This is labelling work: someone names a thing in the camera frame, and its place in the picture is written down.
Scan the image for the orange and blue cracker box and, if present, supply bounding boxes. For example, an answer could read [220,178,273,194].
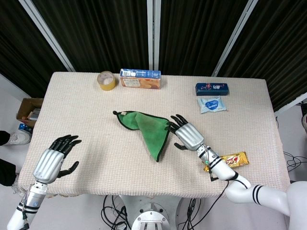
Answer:
[119,68,162,90]

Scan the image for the white sneaker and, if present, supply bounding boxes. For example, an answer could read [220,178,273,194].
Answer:
[4,132,32,146]

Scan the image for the beige woven tablecloth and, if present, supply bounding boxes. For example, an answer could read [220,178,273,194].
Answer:
[18,71,291,199]

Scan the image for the black pleated curtain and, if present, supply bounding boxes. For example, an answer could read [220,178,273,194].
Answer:
[0,0,307,112]

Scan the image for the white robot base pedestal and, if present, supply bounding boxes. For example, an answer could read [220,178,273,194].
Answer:
[118,194,182,230]

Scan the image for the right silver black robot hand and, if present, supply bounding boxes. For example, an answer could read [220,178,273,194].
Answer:
[164,114,205,151]

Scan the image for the brown cardboard box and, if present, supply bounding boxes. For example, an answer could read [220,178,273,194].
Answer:
[16,97,44,127]

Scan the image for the blue package on floor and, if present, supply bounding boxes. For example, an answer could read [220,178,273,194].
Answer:
[18,123,34,134]

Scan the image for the dark blue rectangular box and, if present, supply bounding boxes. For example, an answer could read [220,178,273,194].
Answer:
[195,82,230,97]

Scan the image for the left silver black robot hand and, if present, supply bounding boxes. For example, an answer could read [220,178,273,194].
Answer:
[33,135,83,184]

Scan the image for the light blue wet wipes pack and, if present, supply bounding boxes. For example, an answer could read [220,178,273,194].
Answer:
[197,95,228,115]

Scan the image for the black floor cables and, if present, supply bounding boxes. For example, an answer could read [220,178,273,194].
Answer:
[102,194,131,230]

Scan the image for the green cloth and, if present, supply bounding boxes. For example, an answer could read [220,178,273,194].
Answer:
[113,110,170,163]

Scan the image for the gold snack bar wrapper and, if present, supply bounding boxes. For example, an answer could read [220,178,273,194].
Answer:
[203,151,250,173]

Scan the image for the yellow packing tape roll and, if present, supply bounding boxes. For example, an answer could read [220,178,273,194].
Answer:
[97,70,117,91]

